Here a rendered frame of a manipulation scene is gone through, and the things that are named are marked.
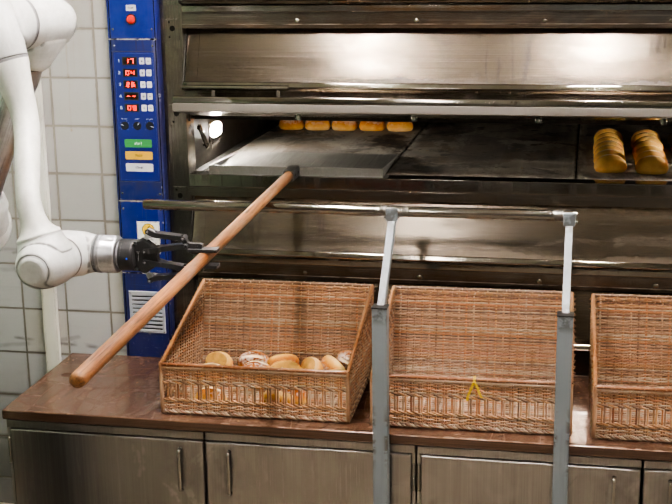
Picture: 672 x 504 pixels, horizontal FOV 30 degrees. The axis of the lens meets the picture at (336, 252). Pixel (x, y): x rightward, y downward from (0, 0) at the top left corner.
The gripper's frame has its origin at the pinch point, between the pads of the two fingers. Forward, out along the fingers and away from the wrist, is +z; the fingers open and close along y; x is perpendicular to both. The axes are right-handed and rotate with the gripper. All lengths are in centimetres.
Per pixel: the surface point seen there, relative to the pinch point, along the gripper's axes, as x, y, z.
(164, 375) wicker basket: -49, 49, -29
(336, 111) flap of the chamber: -85, -22, 15
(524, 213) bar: -62, 1, 71
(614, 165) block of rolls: -115, -2, 96
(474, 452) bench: -45, 64, 60
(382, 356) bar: -39, 36, 36
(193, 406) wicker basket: -49, 57, -20
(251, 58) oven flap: -100, -36, -14
